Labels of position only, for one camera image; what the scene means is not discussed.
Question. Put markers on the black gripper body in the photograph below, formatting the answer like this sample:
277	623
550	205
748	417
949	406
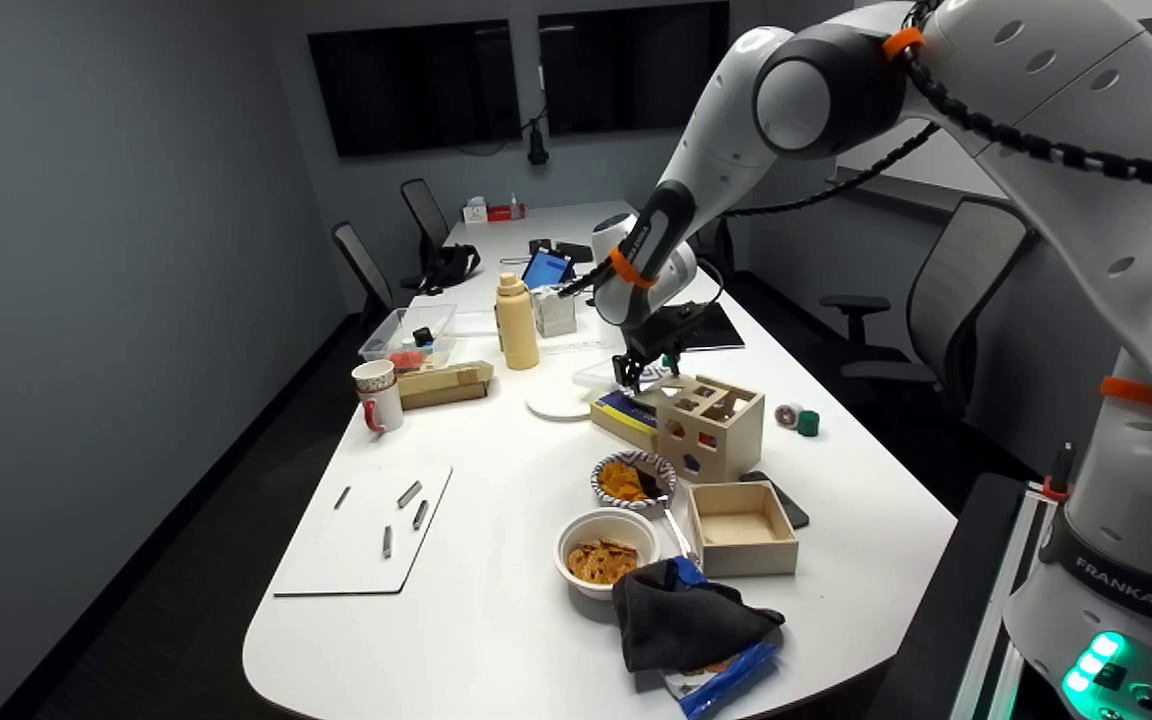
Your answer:
665	329

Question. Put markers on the wooden lid with shape holes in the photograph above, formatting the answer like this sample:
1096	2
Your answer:
712	402

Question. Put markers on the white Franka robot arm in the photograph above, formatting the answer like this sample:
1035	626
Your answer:
1136	265

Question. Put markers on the blue toy block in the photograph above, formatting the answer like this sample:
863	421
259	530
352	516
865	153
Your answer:
632	402

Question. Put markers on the yellow toy block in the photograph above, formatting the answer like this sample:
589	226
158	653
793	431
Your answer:
621	421

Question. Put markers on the wooden shape sorter toy box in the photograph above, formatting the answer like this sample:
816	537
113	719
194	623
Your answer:
708	447

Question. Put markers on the small open wooden box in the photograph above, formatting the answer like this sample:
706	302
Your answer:
743	530

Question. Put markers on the red and white box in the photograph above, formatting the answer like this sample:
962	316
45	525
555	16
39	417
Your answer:
499	211

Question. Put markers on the blue flat box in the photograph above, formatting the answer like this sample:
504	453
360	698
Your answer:
722	683

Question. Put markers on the black tablet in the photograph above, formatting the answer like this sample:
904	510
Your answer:
726	329

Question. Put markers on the white round disc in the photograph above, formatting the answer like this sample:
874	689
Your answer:
563	402

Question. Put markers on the white cup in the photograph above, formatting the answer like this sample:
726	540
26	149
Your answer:
557	315

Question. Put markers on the patterned bowl with orange chips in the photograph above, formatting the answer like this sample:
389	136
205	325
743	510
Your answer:
628	483

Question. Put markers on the tan squeeze bottle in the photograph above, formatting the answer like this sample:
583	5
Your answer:
518	325

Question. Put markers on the blue object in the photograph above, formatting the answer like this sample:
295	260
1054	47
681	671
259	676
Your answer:
550	268

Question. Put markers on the small green tape roll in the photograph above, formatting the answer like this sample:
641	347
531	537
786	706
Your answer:
799	421

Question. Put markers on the white bowl with snacks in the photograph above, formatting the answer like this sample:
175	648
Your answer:
605	549

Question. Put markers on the long wooden block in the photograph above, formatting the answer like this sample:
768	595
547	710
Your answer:
442	385

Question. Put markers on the black phone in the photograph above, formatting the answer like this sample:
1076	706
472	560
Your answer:
789	507

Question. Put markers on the black bag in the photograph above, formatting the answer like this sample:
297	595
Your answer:
450	268

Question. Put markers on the small red object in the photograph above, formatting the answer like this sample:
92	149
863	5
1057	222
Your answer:
406	360

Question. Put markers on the clear plastic container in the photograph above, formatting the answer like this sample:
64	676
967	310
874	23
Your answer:
410	325

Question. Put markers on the black cloth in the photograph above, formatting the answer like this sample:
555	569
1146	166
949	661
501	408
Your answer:
681	619

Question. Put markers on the white jar with red label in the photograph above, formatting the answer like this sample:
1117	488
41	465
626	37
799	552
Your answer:
376	398

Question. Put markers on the black office chair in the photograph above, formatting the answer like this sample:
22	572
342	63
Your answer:
360	265
426	215

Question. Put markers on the grey mesh office chair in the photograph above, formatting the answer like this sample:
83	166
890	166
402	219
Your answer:
956	284

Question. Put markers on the white rectangular board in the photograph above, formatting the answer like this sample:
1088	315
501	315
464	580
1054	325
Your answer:
358	552

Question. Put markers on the narrow black wall screen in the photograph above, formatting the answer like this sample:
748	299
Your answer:
609	69

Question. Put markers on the wide black wall screen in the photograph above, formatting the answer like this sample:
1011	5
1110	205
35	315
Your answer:
417	91

